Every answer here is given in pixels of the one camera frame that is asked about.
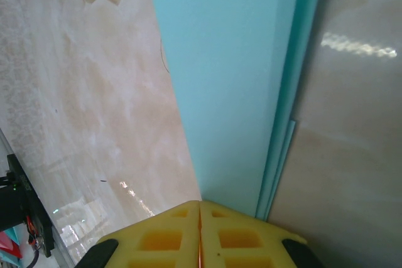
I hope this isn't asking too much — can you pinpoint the light blue cloth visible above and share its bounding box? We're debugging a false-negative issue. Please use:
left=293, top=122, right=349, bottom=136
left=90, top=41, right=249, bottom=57
left=146, top=0, right=328, bottom=221

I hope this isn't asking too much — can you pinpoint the left base red wire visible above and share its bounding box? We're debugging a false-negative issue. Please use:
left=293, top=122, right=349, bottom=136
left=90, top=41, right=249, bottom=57
left=25, top=214, right=36, bottom=245

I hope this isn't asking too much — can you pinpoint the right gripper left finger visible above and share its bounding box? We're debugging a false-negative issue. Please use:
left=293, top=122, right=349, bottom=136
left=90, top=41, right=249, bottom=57
left=75, top=200, right=201, bottom=268

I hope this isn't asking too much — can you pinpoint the teal folded paper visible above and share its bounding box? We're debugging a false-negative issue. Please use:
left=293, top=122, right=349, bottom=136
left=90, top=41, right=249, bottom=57
left=0, top=225, right=23, bottom=265

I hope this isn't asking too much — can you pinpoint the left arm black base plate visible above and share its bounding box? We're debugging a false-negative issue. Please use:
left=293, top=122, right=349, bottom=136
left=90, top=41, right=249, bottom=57
left=6, top=153, right=53, bottom=258

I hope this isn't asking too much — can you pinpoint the red folded paper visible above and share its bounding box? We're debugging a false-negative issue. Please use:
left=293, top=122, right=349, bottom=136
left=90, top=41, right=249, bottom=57
left=0, top=237, right=20, bottom=259

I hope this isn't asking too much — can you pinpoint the thin dark hair strand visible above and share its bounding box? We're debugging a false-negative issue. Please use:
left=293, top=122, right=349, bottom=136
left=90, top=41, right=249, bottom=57
left=158, top=38, right=171, bottom=75

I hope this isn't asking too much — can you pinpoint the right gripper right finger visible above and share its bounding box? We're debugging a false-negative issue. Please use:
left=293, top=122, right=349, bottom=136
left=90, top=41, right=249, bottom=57
left=200, top=200, right=324, bottom=268

